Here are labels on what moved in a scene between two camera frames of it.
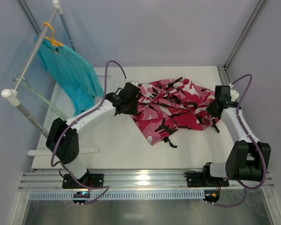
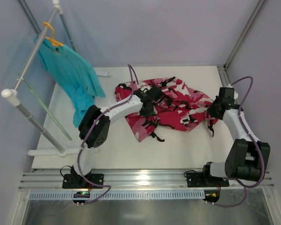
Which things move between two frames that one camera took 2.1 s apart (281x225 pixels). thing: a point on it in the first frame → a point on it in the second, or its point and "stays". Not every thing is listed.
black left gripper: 133,103 → 158,94
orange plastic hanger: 54,41 stays
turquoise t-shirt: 74,69 stays
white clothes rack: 12,96 stays
